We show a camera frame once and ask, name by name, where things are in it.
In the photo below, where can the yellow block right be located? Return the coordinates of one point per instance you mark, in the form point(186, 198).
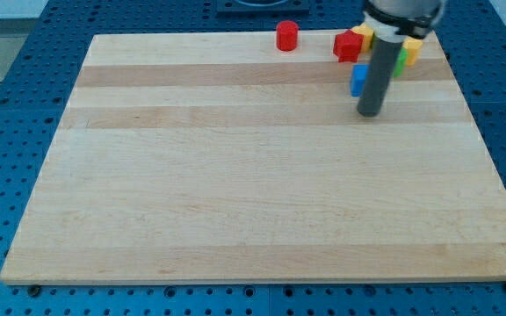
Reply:
point(413, 48)

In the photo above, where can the wooden board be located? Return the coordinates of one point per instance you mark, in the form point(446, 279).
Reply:
point(215, 158)

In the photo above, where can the red cylinder block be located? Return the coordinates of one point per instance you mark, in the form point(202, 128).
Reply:
point(287, 35)

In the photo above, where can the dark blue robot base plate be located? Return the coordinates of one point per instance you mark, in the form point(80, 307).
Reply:
point(232, 7)

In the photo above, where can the blue cube block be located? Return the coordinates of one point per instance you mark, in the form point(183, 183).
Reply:
point(358, 77)

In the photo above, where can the red star block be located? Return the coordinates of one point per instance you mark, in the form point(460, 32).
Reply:
point(347, 46)

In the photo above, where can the green block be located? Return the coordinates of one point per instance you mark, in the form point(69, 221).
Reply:
point(400, 62)

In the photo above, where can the yellow block left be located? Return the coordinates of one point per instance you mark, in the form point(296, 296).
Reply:
point(367, 32)

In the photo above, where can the yellow block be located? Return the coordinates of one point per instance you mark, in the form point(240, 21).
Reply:
point(367, 32)
point(413, 48)

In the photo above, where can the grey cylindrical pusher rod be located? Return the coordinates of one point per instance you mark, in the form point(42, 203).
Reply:
point(381, 67)

